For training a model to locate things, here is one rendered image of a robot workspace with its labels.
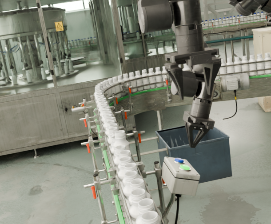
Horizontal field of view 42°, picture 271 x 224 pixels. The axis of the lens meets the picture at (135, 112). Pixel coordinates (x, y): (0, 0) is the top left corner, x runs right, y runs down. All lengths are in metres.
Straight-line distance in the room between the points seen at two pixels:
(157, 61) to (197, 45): 5.94
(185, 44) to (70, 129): 4.08
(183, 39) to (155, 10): 0.08
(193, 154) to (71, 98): 3.08
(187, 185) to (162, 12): 0.56
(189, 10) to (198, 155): 1.15
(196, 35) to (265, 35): 4.59
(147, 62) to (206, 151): 4.95
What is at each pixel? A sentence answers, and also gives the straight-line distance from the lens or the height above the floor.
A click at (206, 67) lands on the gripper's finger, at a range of 0.80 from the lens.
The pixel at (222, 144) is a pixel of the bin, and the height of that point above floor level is 0.91.
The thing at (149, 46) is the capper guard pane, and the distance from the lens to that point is 6.64.
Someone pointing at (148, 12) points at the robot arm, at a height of 1.58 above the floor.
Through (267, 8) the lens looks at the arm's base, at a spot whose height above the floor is 1.54.
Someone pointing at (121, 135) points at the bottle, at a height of 1.19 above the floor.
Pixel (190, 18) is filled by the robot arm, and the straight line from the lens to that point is 0.73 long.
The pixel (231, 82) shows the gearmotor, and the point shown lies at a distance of 2.84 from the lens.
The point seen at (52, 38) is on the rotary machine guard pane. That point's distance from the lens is 4.61.
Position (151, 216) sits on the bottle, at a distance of 0.81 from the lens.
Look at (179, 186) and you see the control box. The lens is 1.08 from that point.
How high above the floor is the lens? 1.57
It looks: 14 degrees down
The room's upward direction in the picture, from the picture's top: 9 degrees counter-clockwise
